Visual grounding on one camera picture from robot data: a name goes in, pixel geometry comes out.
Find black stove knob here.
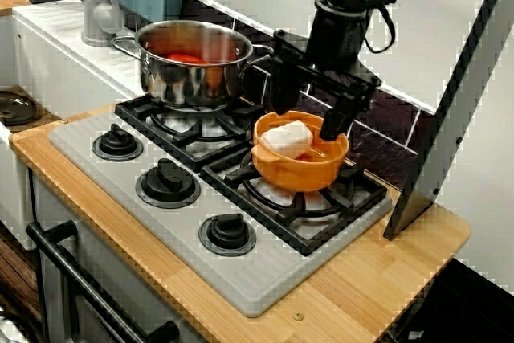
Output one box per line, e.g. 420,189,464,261
135,157,202,210
198,213,257,258
91,124,145,162

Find white sponge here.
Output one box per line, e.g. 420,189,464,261
263,120,314,161

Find black burner grate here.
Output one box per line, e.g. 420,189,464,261
114,96,266,174
199,145,389,258

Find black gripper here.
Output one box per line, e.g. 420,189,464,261
269,0,383,142

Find dark tile backsplash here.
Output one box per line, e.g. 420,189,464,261
176,0,437,191

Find grey toy faucet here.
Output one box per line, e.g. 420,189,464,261
81,0,124,47

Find black oven door handle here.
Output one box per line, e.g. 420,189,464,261
25,220,181,343

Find orange plastic bowl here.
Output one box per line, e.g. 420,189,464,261
251,109,350,194

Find red toy pepper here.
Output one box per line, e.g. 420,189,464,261
166,52,212,65

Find stainless steel pot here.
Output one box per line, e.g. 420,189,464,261
110,19,275,111

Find grey stove plate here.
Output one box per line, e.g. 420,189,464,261
48,112,394,319

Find white kitchen cabinet front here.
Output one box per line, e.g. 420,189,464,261
31,174,210,343

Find white toy sink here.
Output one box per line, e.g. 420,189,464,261
0,0,145,251

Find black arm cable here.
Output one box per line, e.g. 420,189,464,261
361,2,398,55

